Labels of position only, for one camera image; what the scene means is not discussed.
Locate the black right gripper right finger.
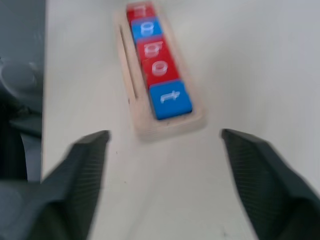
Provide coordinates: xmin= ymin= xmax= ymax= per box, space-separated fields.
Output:
xmin=220 ymin=128 xmax=320 ymax=240

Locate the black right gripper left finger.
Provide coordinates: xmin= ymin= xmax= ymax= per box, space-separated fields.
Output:
xmin=0 ymin=129 xmax=111 ymax=240

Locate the red letter b block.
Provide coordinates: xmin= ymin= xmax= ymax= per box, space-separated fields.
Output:
xmin=136 ymin=37 xmax=173 ymax=65

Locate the wooden letter tray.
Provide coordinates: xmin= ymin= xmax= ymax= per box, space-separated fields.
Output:
xmin=113 ymin=0 xmax=208 ymax=140

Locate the blue letter t block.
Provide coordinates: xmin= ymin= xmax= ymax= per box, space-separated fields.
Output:
xmin=148 ymin=79 xmax=194 ymax=121

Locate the red letter o block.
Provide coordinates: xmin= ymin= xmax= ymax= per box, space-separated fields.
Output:
xmin=142 ymin=58 xmax=181 ymax=89

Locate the blue letter o block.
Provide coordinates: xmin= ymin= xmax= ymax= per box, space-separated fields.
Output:
xmin=130 ymin=17 xmax=165 ymax=45

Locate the red letter r block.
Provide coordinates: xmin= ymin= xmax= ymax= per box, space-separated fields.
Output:
xmin=126 ymin=1 xmax=157 ymax=23

